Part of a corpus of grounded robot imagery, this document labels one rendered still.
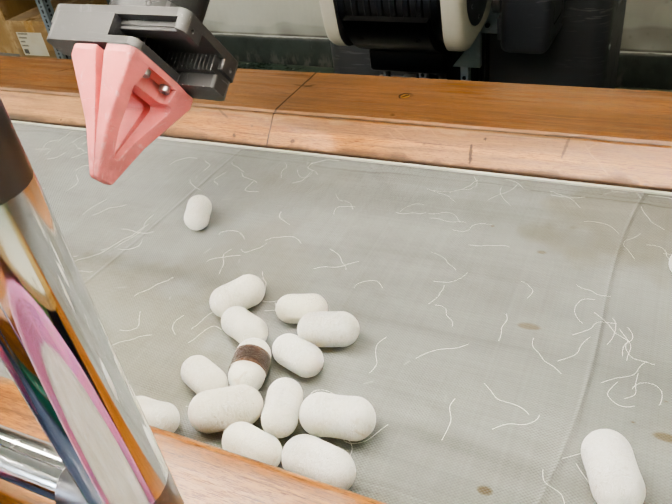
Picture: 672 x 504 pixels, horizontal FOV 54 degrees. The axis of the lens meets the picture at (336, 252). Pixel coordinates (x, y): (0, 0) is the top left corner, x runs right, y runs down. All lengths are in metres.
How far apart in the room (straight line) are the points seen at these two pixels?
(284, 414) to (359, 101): 0.34
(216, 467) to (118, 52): 0.24
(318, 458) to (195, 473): 0.05
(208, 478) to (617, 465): 0.17
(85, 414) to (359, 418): 0.18
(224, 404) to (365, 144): 0.29
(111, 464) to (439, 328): 0.24
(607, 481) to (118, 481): 0.20
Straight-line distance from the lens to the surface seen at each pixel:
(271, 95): 0.64
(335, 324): 0.37
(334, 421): 0.33
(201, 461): 0.32
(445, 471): 0.33
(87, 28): 0.44
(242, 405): 0.34
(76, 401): 0.17
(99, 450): 0.18
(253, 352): 0.36
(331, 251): 0.45
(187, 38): 0.41
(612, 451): 0.31
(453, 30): 0.98
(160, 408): 0.35
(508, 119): 0.55
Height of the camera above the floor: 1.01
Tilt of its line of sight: 36 degrees down
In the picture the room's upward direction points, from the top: 9 degrees counter-clockwise
